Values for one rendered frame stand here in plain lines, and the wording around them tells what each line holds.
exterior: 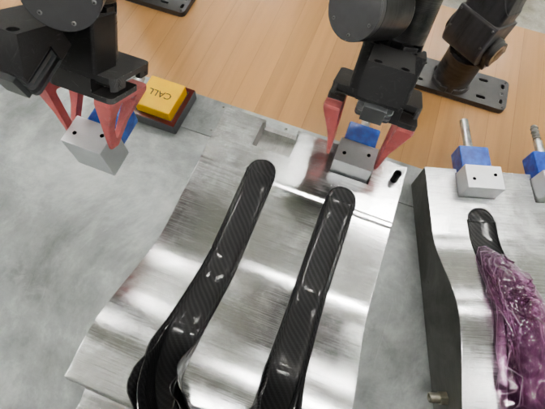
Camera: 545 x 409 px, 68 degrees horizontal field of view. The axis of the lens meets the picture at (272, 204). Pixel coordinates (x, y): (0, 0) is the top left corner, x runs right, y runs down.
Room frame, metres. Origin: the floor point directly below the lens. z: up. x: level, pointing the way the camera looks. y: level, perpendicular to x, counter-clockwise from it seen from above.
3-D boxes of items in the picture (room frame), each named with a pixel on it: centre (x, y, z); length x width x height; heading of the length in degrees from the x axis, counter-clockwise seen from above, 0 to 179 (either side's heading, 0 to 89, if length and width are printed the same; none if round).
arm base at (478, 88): (0.53, -0.29, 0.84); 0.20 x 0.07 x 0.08; 76
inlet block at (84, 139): (0.29, 0.20, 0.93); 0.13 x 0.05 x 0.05; 165
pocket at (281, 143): (0.31, 0.00, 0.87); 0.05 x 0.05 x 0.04; 75
